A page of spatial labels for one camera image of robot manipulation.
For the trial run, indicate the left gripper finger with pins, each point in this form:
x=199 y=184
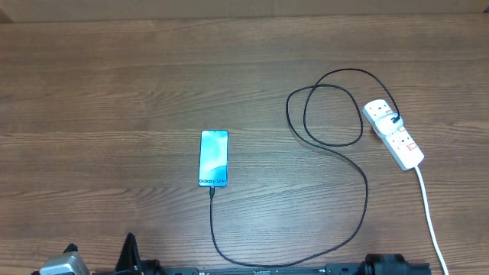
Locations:
x=129 y=262
x=71 y=248

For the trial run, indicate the Samsung Galaxy smartphone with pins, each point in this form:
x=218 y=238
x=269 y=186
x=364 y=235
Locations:
x=213 y=158

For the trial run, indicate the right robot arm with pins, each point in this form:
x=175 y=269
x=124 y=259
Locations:
x=384 y=264

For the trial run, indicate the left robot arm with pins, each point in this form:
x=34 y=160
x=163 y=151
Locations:
x=149 y=267

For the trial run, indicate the white USB charger plug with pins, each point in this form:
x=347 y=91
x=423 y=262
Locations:
x=388 y=124

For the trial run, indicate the white power strip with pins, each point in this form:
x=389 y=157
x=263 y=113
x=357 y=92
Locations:
x=401 y=145

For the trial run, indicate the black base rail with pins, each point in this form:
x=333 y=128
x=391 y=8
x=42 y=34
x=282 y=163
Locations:
x=328 y=269

